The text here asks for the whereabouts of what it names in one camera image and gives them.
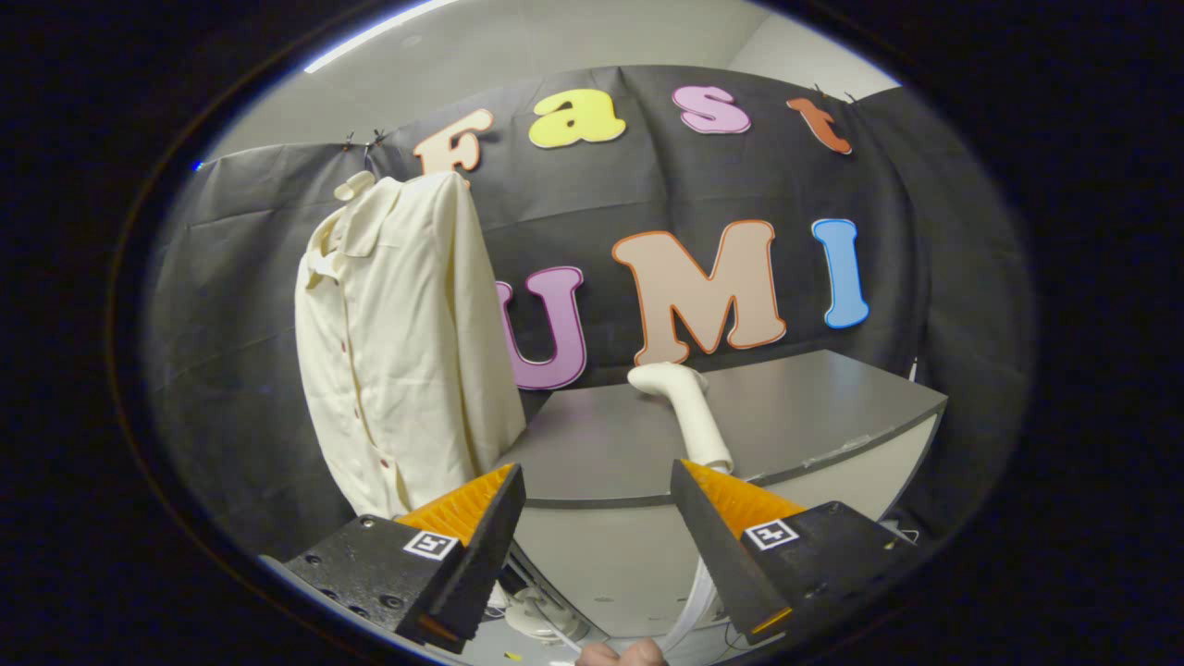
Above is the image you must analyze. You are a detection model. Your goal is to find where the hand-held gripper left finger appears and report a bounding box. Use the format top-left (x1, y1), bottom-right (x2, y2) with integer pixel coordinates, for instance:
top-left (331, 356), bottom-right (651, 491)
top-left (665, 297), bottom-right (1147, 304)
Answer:
top-left (259, 462), bottom-right (528, 655)

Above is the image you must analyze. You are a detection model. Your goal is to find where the white garment steamer handle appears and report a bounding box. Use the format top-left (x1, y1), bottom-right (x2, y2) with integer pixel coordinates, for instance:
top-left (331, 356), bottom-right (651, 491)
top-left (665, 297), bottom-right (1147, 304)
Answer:
top-left (627, 362), bottom-right (734, 475)

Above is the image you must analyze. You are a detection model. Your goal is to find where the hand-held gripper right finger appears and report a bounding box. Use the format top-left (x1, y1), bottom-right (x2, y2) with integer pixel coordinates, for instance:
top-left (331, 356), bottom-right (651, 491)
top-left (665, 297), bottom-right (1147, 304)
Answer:
top-left (670, 459), bottom-right (926, 647)

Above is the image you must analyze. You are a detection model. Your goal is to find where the white cabinet with grey top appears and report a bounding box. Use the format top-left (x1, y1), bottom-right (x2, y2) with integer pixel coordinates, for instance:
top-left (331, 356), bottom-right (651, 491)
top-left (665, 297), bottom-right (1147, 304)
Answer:
top-left (495, 349), bottom-right (950, 639)

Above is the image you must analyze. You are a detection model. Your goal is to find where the round garment steamer base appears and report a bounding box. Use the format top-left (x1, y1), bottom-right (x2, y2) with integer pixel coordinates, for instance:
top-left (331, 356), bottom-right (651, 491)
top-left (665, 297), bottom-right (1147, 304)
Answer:
top-left (504, 587), bottom-right (588, 644)

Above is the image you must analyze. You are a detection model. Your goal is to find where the cream button shirt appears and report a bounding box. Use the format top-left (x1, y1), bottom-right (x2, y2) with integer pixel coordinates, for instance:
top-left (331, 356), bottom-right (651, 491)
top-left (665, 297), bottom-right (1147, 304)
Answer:
top-left (294, 169), bottom-right (528, 521)

